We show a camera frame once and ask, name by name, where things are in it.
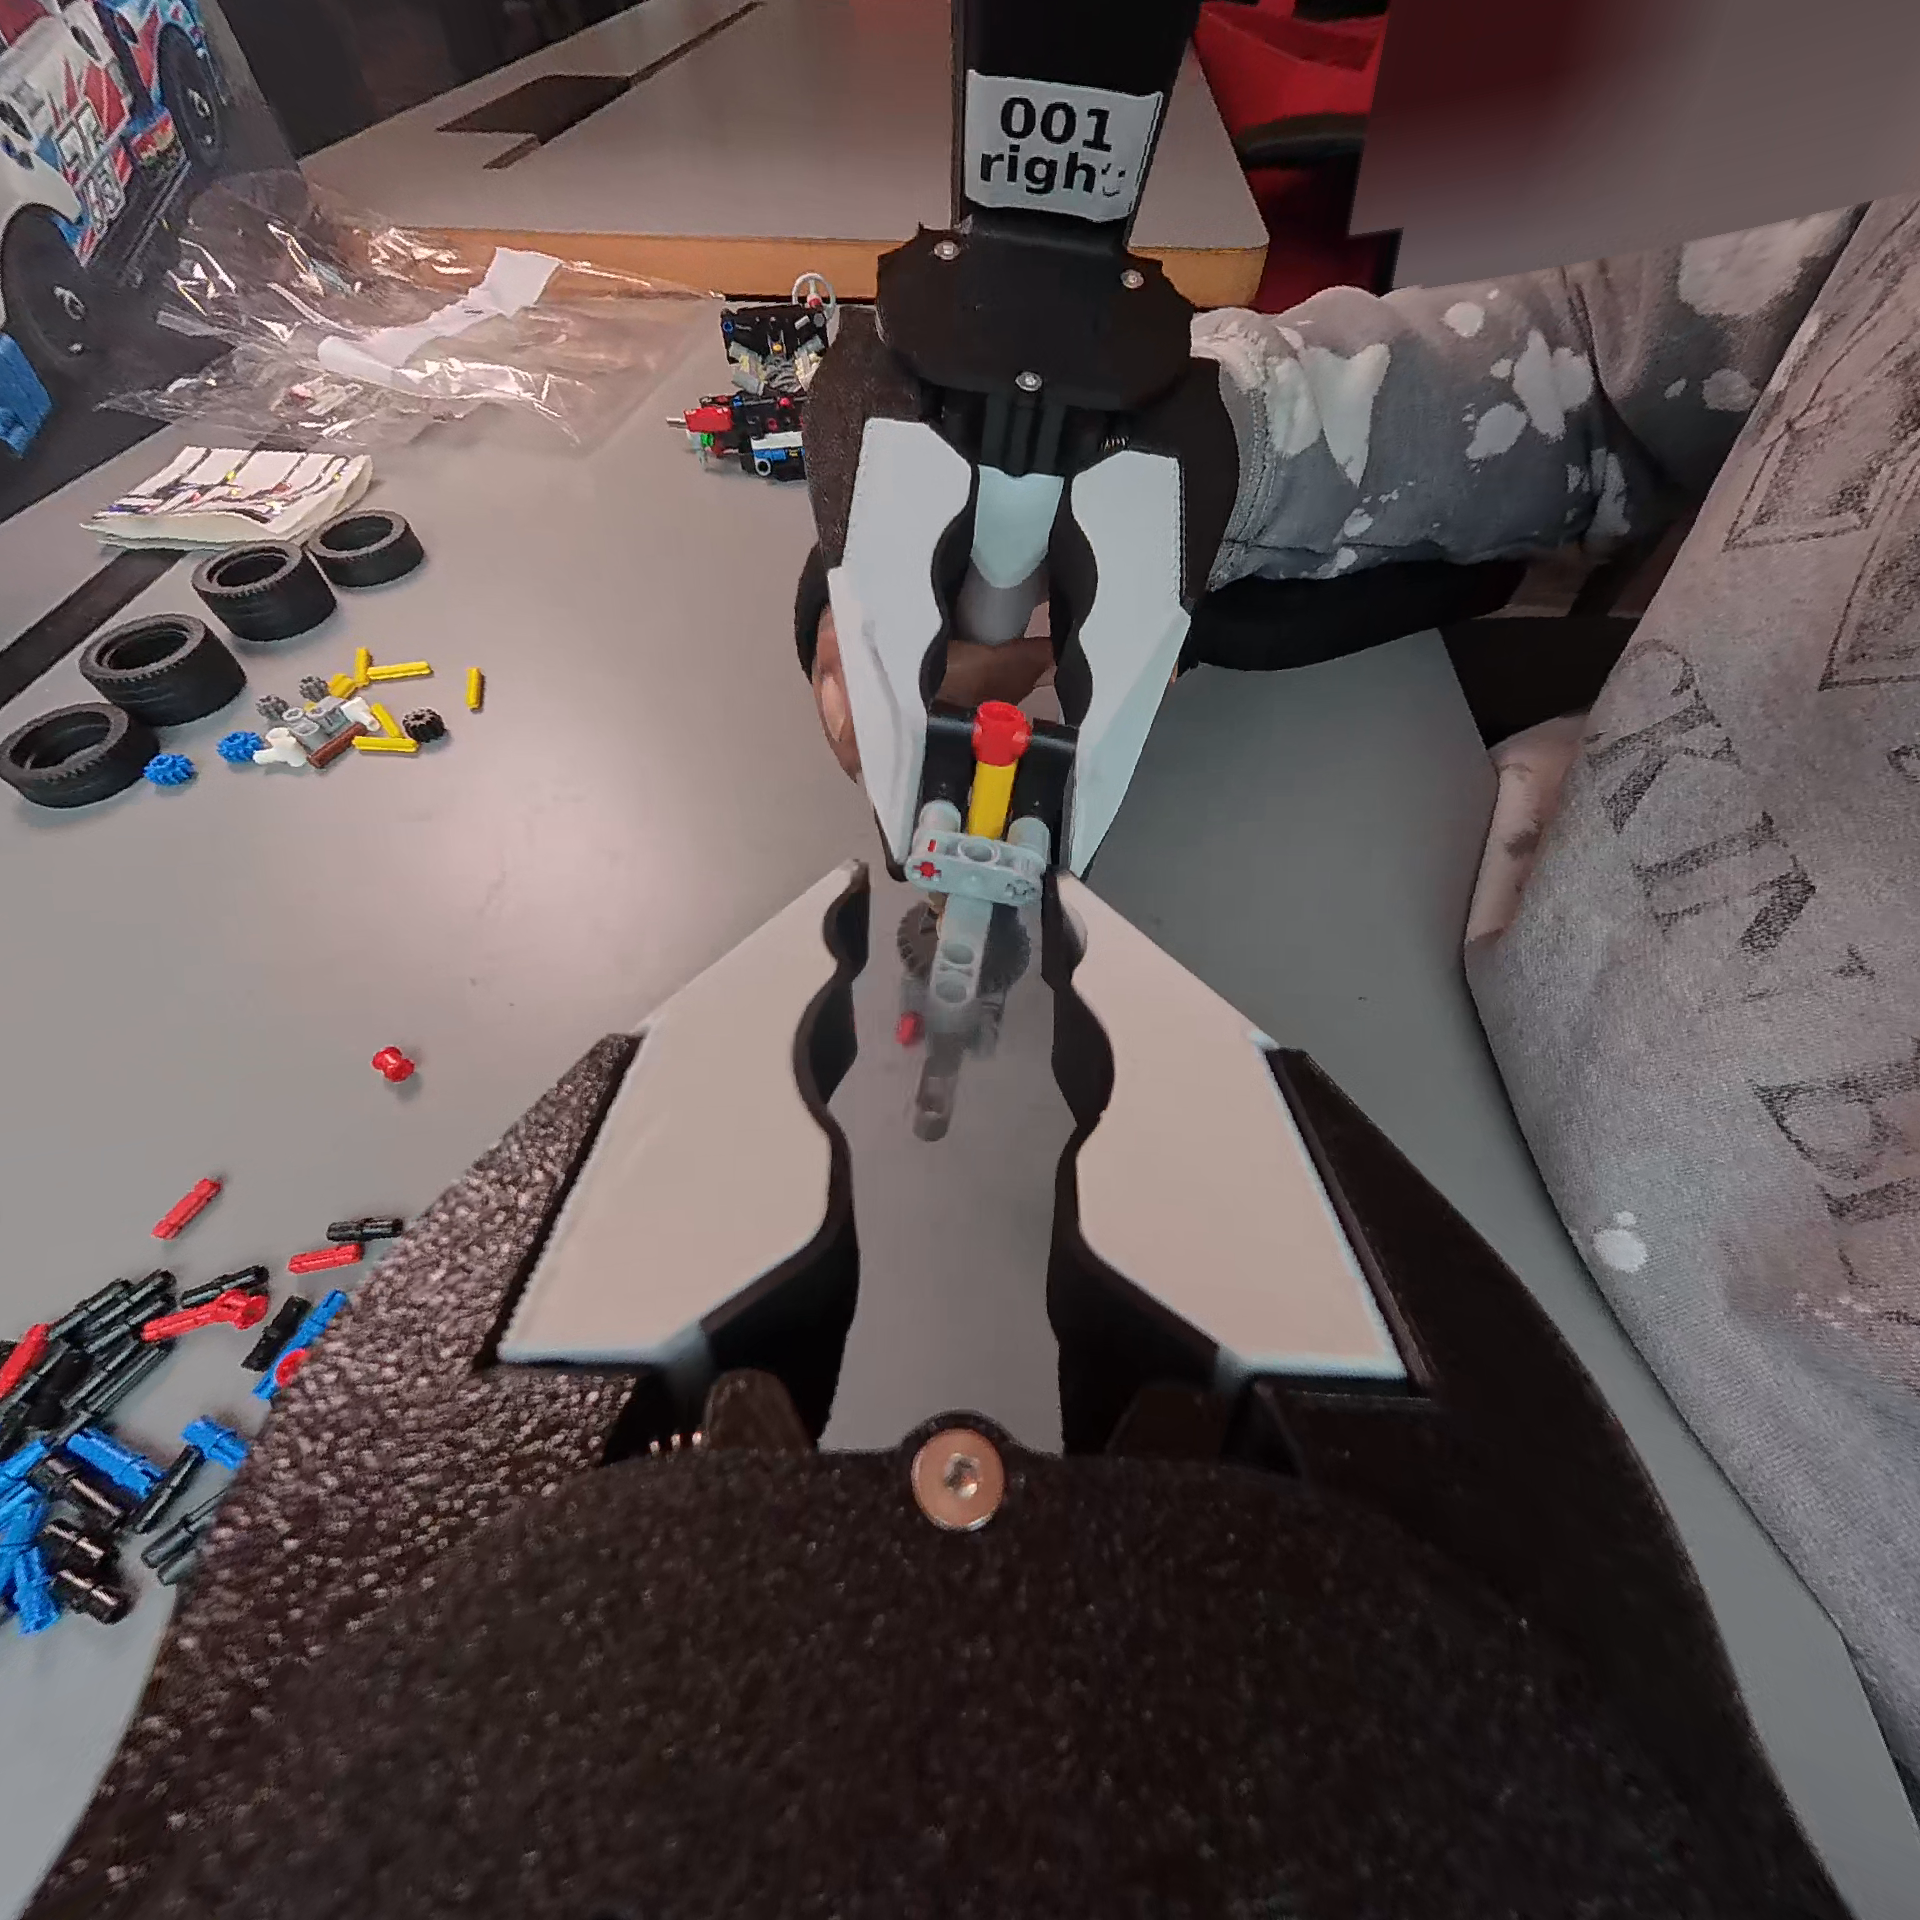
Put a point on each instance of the person's grey sweatshirt torso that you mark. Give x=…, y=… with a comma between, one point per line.
x=1725, y=973

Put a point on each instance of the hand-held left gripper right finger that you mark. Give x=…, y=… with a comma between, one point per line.
x=1229, y=1215

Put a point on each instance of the red plastic seat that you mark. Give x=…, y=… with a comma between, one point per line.
x=1320, y=240
x=1290, y=61

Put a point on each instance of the pile of mixed toy pieces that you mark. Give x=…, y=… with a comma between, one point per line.
x=323, y=731

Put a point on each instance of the red connector pin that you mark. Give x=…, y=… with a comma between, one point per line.
x=188, y=1206

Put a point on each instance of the small toy brick car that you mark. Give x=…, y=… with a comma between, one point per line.
x=758, y=405

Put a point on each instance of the pile of small connector pins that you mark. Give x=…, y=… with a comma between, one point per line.
x=88, y=1440

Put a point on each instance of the blue toy gear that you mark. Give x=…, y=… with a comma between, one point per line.
x=172, y=769
x=238, y=746

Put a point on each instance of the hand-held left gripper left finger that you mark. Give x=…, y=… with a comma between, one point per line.
x=672, y=1199

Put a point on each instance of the grey toy brick assembly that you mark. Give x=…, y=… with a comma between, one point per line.
x=974, y=887

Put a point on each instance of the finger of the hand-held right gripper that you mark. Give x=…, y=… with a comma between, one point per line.
x=1142, y=598
x=893, y=598

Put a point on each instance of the person's right hand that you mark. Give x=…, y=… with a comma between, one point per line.
x=832, y=707

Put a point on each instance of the clear plastic bag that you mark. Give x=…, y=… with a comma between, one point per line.
x=419, y=331

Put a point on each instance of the wood edged grey desk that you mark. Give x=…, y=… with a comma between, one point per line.
x=840, y=165

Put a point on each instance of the black toy gear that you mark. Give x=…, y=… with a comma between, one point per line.
x=428, y=731

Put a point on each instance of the person's right forearm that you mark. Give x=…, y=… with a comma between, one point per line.
x=1499, y=435

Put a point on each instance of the red toy bush piece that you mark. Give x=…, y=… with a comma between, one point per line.
x=394, y=1061

